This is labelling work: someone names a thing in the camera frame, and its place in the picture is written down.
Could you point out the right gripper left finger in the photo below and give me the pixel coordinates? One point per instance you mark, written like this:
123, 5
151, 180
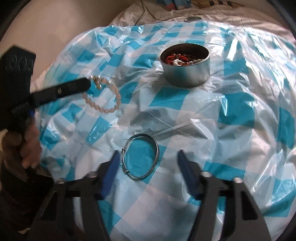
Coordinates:
56, 219

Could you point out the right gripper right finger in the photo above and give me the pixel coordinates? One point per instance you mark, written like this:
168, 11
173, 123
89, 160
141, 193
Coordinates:
242, 218

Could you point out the silver bangle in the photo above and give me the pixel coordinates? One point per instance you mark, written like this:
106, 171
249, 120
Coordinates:
140, 156

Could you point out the blue cartoon curtain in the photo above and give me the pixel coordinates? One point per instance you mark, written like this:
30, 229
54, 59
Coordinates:
175, 4

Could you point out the round metal tin lid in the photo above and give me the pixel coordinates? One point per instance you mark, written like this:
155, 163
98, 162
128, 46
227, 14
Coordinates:
192, 19

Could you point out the white bed sheet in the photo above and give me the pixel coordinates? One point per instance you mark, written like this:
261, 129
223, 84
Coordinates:
149, 12

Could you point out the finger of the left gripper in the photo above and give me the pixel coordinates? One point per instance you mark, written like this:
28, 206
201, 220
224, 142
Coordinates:
53, 93

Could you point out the jewelry inside tin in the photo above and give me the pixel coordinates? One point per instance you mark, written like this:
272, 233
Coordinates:
182, 60

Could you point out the blue checkered plastic sheet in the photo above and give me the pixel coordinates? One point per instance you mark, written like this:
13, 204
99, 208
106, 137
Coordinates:
240, 123

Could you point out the left hand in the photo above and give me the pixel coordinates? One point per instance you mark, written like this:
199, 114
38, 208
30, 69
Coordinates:
24, 149

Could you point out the round metal tin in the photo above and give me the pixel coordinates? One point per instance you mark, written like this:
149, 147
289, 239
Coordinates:
191, 75

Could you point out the striped pillow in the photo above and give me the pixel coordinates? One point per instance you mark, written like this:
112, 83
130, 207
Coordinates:
207, 4

